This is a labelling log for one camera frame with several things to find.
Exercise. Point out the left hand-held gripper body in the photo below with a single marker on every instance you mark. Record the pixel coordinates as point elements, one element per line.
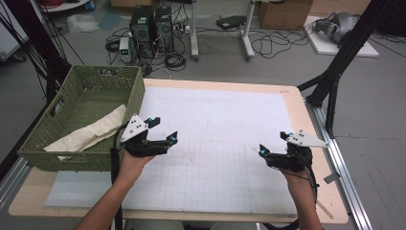
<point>143,148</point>

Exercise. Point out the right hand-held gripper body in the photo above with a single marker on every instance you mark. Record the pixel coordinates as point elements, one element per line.
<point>288,159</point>

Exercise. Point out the cream printed cloth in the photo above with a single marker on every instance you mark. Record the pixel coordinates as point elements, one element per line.
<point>89,134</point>

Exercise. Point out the green woven basket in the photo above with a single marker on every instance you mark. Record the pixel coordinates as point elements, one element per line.
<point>79,96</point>

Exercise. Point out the person's left hand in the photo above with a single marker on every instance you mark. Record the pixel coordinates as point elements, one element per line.
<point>134,166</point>

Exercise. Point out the person's right hand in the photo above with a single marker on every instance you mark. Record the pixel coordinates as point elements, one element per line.
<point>297,180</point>

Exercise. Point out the grey tape piece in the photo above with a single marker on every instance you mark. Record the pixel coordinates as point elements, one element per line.
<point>332,178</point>

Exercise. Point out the white foam mat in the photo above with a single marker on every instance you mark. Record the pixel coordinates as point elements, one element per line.
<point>223,105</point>

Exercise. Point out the thin wooden stick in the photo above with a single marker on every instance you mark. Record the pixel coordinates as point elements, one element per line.
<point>326,211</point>

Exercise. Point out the grey power supply unit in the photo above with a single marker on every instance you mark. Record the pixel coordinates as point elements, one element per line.
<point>124,49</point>

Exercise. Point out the black computer tower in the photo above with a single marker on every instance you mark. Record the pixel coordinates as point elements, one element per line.
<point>164,28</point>
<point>142,28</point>

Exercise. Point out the white floor board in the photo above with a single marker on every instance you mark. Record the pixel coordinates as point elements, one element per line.
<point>325,48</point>

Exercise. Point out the white power strip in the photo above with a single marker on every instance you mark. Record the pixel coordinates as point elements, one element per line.
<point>182,29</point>

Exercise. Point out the teal floor sheet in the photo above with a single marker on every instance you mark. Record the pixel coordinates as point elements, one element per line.
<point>110,20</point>

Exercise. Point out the cardboard box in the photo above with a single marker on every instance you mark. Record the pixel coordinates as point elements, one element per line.
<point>338,6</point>
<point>284,14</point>

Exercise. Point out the clear plastic bag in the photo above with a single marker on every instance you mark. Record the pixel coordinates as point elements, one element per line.
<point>81,24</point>

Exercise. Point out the grey headset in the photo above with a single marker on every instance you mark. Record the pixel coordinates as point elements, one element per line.
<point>341,25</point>

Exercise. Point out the black flat device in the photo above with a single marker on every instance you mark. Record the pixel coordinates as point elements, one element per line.
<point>231,21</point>

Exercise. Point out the white round table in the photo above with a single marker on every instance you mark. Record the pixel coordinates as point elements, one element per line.
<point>67,5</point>

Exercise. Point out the white cabinet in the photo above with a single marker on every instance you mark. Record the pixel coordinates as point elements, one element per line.
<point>9,41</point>

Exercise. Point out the aluminium rail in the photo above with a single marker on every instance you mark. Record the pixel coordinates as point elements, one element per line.
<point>344,179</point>
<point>12,182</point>

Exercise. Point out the white desk frame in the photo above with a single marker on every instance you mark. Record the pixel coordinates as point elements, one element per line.
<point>194,32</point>

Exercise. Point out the black metal frame stand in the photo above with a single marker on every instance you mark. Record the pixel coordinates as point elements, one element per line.
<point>38,38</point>
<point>351,41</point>

